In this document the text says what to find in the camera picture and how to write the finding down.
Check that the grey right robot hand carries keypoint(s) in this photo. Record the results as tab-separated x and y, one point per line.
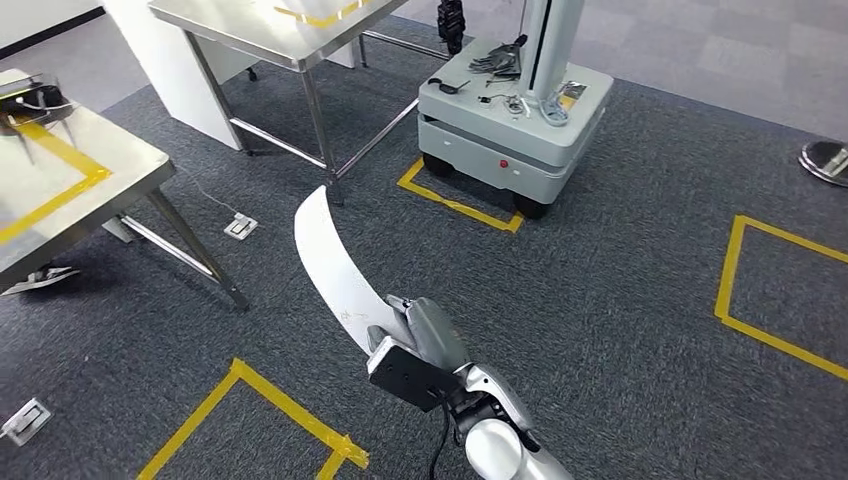
437	331

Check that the white part with handwriting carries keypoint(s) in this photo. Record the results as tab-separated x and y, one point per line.
331	265

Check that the grey mobile robot base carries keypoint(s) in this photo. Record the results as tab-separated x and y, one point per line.
503	142

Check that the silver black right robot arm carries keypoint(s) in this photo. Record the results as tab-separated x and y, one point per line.
503	444

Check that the steel workbench table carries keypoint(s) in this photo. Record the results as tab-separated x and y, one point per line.
99	139

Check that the yellow floor tape square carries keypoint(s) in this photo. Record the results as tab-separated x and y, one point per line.
291	405

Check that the grey floor socket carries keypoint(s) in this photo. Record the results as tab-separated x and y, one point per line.
26	420
240	226

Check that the small metal bits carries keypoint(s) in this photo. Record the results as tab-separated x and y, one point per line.
511	104

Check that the small black gadget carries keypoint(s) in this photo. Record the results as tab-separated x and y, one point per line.
442	86

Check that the dark grey glove-like parts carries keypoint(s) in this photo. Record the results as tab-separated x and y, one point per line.
497	63

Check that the shiny foil packet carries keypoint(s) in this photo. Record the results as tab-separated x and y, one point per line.
573	89

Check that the black hanging device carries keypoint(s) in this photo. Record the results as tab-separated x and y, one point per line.
452	26

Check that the white panel desk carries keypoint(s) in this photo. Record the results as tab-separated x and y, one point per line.
172	79

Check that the round metal stanchion base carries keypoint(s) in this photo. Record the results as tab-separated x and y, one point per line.
828	162

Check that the black device bag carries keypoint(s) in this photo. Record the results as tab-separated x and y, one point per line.
33	99

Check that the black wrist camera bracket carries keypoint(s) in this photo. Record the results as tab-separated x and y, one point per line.
411	378

